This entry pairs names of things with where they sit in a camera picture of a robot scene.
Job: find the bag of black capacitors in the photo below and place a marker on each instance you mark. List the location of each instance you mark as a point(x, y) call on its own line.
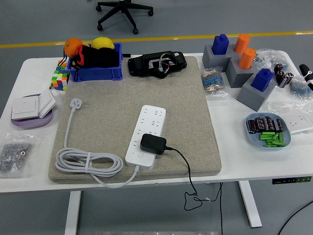
point(283, 76)

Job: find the bag of blue tan resistors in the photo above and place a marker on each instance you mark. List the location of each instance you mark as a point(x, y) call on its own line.
point(212, 82)

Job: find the orange fruit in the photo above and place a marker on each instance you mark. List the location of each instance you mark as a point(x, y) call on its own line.
point(73, 46)

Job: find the black desk control panel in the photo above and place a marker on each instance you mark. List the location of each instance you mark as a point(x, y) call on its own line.
point(291, 180)

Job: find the white power strip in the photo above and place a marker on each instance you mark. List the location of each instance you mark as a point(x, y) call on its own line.
point(151, 117)

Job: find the white wall socket panel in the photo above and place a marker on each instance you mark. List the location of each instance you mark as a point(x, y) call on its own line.
point(300, 122)

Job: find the light blue plate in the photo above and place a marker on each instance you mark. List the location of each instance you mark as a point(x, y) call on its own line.
point(255, 142)

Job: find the white table leg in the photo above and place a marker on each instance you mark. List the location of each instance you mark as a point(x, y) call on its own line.
point(249, 205)
point(73, 213)

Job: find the bag of metal nuts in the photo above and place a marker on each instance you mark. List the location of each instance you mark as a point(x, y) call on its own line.
point(14, 154)

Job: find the purple tray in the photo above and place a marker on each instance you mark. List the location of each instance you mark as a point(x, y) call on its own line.
point(31, 123)

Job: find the large colourful puzzle cube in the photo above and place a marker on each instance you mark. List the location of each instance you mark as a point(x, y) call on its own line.
point(60, 80)

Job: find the white wall switch panel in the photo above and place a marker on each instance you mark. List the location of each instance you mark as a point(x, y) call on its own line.
point(46, 102)
point(24, 107)

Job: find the small colourful puzzle cube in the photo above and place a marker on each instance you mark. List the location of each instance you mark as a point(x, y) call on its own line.
point(61, 65)

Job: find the grey-brown mat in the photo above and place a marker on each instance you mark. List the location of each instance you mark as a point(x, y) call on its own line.
point(110, 98)

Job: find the grey block holder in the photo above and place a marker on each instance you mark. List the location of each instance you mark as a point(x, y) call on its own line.
point(234, 76)
point(207, 58)
point(249, 98)

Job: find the blue square peg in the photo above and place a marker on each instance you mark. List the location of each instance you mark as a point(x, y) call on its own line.
point(262, 80)
point(220, 45)

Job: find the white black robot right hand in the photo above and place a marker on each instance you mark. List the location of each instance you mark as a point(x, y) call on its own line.
point(307, 76)

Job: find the green cylinder battery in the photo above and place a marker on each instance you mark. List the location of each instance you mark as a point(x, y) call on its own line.
point(275, 137)
point(270, 146)
point(277, 143)
point(266, 137)
point(280, 137)
point(267, 133)

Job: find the dark brown capacitor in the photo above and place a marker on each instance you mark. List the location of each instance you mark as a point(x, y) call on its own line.
point(279, 125)
point(252, 126)
point(268, 123)
point(259, 124)

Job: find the blue plastic bin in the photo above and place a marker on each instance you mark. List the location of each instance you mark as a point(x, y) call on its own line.
point(97, 73)

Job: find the large yellow lemon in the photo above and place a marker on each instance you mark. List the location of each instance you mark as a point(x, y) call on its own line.
point(102, 42)

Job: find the black plug adapter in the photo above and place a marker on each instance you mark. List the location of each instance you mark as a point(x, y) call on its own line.
point(152, 144)

